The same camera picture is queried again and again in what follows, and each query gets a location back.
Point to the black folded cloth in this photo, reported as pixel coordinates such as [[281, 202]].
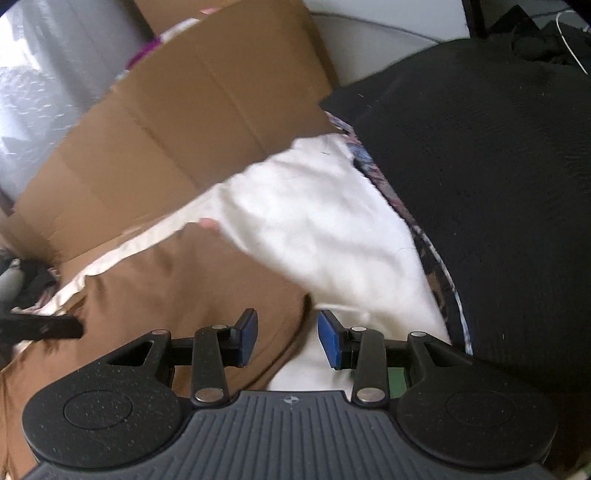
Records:
[[485, 184]]

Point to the black crumpled bag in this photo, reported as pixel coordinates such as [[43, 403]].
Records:
[[535, 46]]

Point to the brown printed t-shirt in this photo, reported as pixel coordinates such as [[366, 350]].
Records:
[[161, 286]]

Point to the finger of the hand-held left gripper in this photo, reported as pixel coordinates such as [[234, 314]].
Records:
[[41, 328]]

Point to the purple and white plastic packet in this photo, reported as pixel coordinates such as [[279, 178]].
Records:
[[143, 53]]

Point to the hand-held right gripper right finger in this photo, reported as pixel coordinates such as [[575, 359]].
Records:
[[330, 341]]

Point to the white cabinet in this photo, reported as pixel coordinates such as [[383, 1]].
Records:
[[392, 9]]

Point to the brown cardboard sheet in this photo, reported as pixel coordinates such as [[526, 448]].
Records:
[[184, 115]]

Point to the grey neck pillow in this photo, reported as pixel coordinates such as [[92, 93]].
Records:
[[9, 288]]

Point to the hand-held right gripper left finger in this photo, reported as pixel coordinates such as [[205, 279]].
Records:
[[249, 334]]

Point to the cream bear printed blanket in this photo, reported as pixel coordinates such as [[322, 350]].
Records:
[[323, 221]]

